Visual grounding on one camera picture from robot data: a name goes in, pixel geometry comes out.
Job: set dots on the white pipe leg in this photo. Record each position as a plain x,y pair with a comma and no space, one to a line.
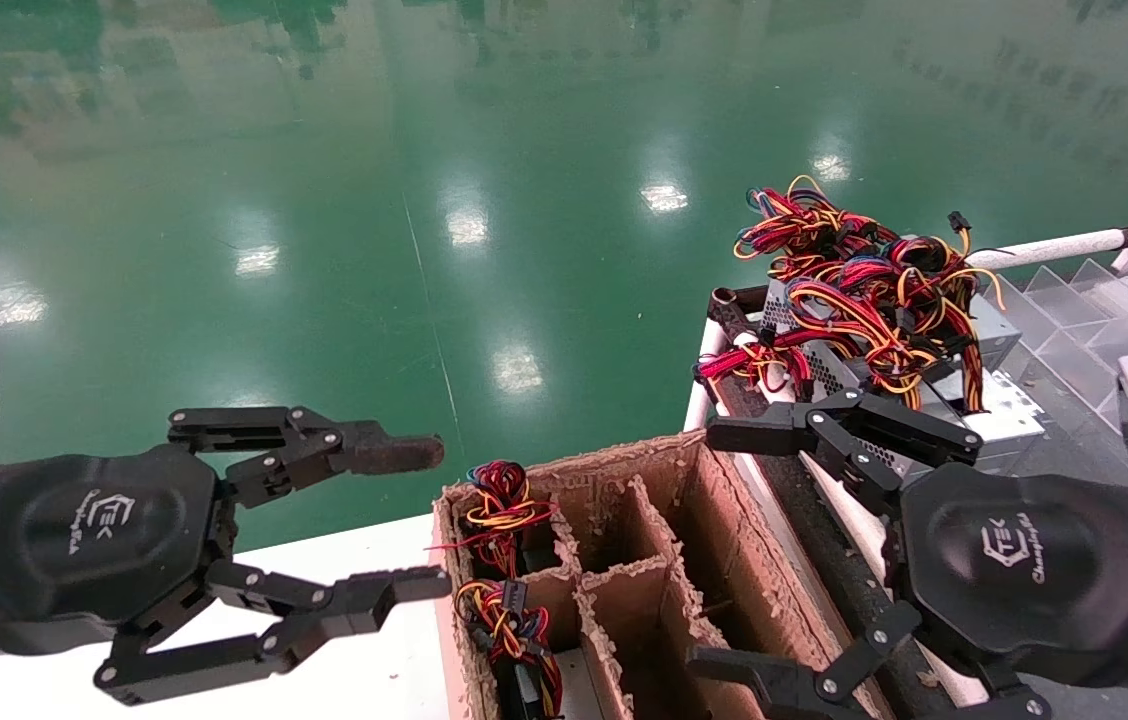
699,405

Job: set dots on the left gripper finger brownish pad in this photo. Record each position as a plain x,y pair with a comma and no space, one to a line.
384,453

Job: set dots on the grey perforated power supply unit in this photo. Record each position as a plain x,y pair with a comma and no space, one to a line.
999,335

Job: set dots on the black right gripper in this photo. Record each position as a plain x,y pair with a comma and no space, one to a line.
1024,570

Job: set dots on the brown cardboard box with dividers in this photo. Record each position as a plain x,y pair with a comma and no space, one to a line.
724,540

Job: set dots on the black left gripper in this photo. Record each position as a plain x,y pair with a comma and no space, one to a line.
94,540

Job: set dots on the clear acrylic divider tray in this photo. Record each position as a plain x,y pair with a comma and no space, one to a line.
1074,320

